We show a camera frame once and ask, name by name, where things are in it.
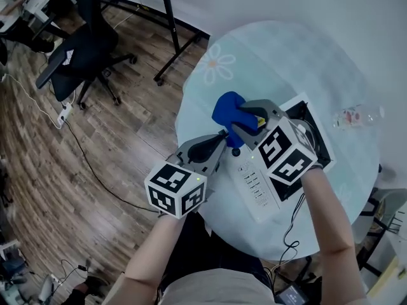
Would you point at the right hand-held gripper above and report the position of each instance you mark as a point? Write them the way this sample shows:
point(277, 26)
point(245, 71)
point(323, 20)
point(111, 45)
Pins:
point(286, 151)

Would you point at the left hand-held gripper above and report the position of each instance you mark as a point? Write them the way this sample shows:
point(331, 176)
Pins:
point(175, 189)

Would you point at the blue cloth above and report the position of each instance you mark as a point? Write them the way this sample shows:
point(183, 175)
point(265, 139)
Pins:
point(227, 111)

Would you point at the white portable gas stove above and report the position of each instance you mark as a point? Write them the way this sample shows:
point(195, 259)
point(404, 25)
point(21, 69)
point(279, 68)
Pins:
point(254, 186)

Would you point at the person's right forearm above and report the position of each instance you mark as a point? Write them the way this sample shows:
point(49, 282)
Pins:
point(327, 211)

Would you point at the person's left forearm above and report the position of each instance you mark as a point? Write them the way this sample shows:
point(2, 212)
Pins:
point(155, 249)

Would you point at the light blue floral tablecloth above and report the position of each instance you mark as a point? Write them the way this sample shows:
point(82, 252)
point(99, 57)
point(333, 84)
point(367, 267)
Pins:
point(270, 62)

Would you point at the clear plastic water bottle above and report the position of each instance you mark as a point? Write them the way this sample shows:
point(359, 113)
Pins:
point(356, 117)

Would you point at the person's dark shorts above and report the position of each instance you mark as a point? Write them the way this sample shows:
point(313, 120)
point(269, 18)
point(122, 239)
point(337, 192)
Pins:
point(222, 253)

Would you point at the person's light shirt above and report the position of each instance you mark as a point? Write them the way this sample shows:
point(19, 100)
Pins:
point(222, 289)

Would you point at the whiteboard on black stand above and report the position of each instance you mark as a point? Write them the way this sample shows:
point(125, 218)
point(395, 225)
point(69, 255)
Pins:
point(168, 11)

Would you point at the white power strip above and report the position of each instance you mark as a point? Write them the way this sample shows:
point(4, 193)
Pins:
point(65, 113)

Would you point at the black office chair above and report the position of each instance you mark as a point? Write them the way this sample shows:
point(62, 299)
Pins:
point(86, 52)

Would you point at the black battery pack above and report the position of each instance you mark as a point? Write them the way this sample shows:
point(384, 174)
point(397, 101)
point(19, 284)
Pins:
point(292, 295)

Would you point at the white desk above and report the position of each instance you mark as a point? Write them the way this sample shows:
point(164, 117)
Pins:
point(44, 2)

